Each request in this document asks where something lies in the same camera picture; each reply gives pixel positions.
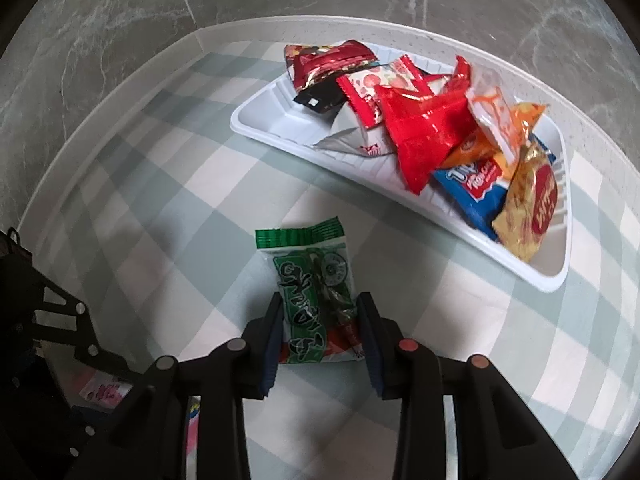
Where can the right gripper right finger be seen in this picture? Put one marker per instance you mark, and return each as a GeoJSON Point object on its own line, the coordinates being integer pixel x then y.
{"type": "Point", "coordinates": [497, 435]}

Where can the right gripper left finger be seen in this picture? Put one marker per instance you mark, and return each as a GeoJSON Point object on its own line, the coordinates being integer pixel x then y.
{"type": "Point", "coordinates": [243, 368]}

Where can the green seaweed snack packet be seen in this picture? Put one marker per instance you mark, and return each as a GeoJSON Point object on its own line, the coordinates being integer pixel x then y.
{"type": "Point", "coordinates": [312, 266]}

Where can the clear pinkish snack packet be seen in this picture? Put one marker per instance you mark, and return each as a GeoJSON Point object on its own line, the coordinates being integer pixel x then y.
{"type": "Point", "coordinates": [491, 106]}

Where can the white red peach packet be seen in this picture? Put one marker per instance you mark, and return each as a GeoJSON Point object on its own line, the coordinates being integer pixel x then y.
{"type": "Point", "coordinates": [360, 87]}

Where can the pink lollipop candy packet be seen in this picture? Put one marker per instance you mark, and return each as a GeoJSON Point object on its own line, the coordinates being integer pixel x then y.
{"type": "Point", "coordinates": [104, 391]}

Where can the green white checkered tablecloth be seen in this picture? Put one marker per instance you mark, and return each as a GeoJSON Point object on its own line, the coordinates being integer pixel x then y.
{"type": "Point", "coordinates": [157, 239]}

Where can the gold red snack packet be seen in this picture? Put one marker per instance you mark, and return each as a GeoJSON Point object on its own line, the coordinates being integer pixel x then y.
{"type": "Point", "coordinates": [530, 204]}

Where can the blue cookie packet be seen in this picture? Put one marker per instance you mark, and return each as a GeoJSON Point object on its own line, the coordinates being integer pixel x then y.
{"type": "Point", "coordinates": [480, 188]}

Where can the white plastic snack tray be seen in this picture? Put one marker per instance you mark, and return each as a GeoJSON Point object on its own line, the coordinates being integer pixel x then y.
{"type": "Point", "coordinates": [272, 117]}

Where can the silver white snack packet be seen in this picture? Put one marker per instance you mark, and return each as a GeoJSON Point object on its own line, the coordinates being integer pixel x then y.
{"type": "Point", "coordinates": [348, 135]}

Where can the black snack packet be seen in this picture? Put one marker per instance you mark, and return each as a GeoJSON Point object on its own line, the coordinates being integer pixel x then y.
{"type": "Point", "coordinates": [322, 97]}

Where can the large red snack packet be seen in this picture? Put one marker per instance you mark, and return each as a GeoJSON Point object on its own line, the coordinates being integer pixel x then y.
{"type": "Point", "coordinates": [424, 128]}

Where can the dark red snack packet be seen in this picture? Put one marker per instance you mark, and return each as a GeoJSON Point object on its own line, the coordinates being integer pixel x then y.
{"type": "Point", "coordinates": [308, 65]}

